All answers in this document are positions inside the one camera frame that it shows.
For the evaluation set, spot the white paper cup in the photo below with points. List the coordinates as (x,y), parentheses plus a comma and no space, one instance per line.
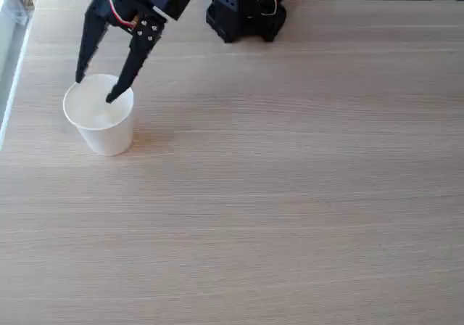
(105,136)

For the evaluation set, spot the clear plastic bag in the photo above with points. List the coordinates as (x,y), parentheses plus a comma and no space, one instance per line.
(12,2)

